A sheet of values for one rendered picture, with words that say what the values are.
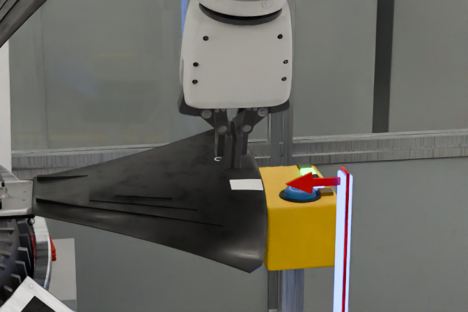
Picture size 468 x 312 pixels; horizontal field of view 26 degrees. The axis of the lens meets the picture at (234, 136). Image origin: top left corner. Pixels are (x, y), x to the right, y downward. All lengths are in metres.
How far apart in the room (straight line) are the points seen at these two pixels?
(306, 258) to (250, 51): 0.47
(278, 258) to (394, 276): 0.65
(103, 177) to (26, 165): 0.73
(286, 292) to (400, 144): 0.52
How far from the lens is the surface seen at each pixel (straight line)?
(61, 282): 1.60
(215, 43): 0.90
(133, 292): 1.85
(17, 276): 1.12
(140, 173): 1.04
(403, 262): 1.93
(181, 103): 0.95
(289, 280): 1.40
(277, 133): 1.77
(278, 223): 1.30
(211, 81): 0.92
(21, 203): 1.00
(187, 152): 1.07
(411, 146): 1.86
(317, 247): 1.32
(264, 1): 0.87
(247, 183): 1.02
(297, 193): 1.31
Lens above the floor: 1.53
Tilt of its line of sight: 17 degrees down
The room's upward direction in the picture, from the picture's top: straight up
